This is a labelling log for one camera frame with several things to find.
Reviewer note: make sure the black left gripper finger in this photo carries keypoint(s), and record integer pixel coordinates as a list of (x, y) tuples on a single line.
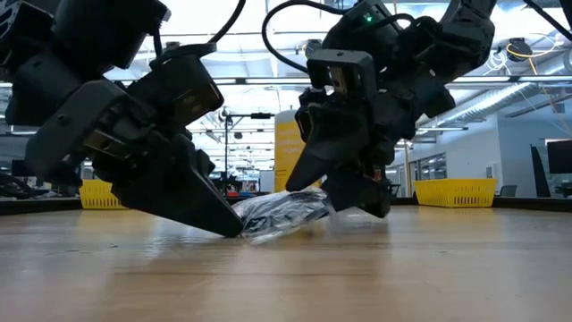
[(203, 163), (187, 201)]

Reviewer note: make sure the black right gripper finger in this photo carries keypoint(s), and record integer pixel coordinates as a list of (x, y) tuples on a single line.
[(357, 192), (330, 143)]

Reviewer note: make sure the clear bag with black item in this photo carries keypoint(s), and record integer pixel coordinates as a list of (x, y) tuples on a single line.
[(281, 214)]

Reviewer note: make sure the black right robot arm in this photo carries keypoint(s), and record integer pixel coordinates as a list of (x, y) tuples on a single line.
[(447, 40)]

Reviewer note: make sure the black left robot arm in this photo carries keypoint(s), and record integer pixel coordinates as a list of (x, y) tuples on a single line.
[(67, 40)]

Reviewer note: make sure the black boom stand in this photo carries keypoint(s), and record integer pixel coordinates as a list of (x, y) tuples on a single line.
[(226, 143)]

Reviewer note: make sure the yellow disinfecting wipes canister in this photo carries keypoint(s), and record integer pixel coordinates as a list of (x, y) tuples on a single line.
[(286, 152)]

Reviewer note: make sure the yellow slotted plastic basket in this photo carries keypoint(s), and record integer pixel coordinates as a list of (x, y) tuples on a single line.
[(96, 194), (453, 193)]

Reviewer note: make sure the small black monitor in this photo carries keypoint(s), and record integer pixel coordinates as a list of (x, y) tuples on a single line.
[(18, 169)]

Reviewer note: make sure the grey low chair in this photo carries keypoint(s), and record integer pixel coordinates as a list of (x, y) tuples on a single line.
[(508, 191)]

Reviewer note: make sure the black tall panel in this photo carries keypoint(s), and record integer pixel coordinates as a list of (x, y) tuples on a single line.
[(538, 174)]

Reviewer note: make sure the black computer monitor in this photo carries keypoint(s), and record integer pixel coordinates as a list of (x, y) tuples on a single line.
[(561, 156)]

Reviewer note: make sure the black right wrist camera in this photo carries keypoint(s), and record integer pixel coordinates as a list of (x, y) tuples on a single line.
[(344, 71)]

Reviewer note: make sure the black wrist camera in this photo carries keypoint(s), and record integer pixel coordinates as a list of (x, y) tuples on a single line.
[(344, 71), (183, 89)]

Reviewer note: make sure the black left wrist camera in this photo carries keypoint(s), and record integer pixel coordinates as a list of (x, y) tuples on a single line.
[(183, 89)]

